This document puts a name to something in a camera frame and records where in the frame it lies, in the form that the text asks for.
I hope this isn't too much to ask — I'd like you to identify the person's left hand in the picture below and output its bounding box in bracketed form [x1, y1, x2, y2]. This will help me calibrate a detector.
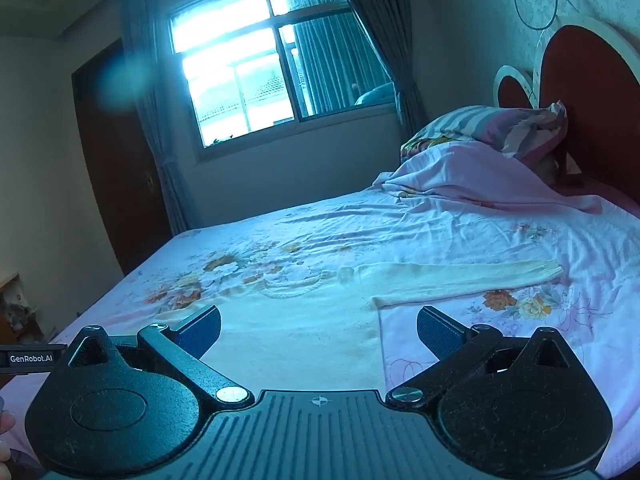
[0, 395, 21, 466]

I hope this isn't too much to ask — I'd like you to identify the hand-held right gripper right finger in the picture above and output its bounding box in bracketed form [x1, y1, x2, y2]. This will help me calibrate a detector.
[387, 305, 576, 406]

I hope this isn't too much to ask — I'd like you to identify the floral bed sheet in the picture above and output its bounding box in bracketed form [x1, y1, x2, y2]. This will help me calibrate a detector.
[0, 180, 640, 476]

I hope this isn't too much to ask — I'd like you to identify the wooden nightstand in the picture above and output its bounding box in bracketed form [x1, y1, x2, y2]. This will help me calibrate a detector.
[0, 272, 51, 346]

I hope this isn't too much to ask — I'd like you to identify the window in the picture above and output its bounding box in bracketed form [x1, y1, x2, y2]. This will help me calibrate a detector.
[165, 0, 401, 148]

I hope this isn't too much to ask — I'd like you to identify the red and white headboard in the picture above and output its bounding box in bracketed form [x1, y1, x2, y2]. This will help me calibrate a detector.
[492, 15, 640, 206]

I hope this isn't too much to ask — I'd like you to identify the white knit sweater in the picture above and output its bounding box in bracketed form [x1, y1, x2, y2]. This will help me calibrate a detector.
[200, 259, 565, 393]

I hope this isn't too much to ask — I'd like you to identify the striped pink pillow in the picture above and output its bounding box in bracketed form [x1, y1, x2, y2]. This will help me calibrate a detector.
[400, 101, 571, 161]

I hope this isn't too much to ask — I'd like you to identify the dark wooden door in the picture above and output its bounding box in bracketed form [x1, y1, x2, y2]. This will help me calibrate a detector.
[71, 40, 173, 276]

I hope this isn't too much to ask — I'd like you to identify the pink blanket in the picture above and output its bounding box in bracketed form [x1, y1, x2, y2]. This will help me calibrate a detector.
[372, 140, 626, 216]

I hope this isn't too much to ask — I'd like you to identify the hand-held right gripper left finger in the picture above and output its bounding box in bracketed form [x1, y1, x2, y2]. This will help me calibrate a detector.
[65, 305, 256, 408]

